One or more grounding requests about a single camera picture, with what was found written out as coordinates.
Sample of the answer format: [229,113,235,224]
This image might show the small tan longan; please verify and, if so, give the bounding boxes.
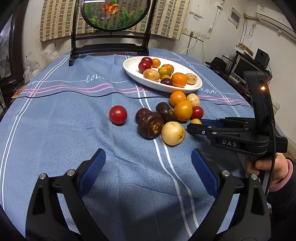
[190,118,202,125]

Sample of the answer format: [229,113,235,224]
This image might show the red cherry tomato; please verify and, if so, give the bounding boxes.
[191,106,204,120]

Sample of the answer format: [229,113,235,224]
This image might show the yellow round fruit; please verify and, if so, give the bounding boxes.
[161,121,186,146]

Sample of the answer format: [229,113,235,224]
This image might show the beige passion fruit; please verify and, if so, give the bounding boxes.
[186,93,200,107]

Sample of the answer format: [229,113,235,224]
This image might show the dark purple mangosteen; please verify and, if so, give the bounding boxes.
[156,102,176,123]
[137,112,164,140]

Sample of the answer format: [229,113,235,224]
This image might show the large orange mandarin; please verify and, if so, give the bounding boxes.
[171,72,187,88]

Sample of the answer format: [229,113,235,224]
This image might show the person's right hand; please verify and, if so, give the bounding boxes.
[245,153,293,185]

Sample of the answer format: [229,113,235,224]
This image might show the orange on table near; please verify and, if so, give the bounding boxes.
[174,100,193,122]

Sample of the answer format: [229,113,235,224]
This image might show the orange on table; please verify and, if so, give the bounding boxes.
[174,100,193,122]
[169,91,186,107]

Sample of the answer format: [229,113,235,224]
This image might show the orange on table far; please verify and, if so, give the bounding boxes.
[169,91,186,107]

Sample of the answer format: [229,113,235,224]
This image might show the dark plum on plate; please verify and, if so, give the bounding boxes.
[161,78,173,86]

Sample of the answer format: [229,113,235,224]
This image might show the dark red plum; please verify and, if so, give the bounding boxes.
[135,108,151,123]

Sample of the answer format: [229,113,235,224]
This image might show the small green fruit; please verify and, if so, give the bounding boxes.
[160,75,171,80]

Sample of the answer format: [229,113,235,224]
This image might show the computer monitor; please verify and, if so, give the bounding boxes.
[230,56,260,82]

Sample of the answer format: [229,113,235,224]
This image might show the blue striped tablecloth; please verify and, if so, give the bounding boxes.
[0,48,282,241]

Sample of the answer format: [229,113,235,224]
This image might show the green orange mandarin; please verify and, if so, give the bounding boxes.
[158,67,171,76]

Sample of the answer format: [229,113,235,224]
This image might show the orange mandarin on plate back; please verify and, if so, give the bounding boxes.
[162,64,174,74]

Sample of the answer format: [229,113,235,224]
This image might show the tan potato-like fruit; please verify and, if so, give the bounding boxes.
[143,68,160,82]

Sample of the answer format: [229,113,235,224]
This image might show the small orange kumquat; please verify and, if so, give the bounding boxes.
[152,58,161,68]

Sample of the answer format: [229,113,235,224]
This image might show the black speaker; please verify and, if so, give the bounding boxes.
[254,48,270,69]

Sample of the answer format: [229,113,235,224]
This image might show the lone red tomato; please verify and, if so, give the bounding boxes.
[109,105,127,125]

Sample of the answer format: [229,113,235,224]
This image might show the red plum on plate front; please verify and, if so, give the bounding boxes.
[138,61,151,73]

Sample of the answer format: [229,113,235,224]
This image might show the red plum on plate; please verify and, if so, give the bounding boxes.
[141,57,153,66]
[138,61,151,73]

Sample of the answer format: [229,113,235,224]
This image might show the red plum on plate back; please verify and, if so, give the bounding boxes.
[141,57,153,66]

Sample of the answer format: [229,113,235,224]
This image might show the white oval plate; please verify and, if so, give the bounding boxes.
[123,57,203,93]

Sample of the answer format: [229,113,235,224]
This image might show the beige striped curtain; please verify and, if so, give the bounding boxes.
[40,1,189,42]

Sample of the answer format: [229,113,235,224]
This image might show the black cable on table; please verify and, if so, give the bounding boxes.
[16,93,253,108]

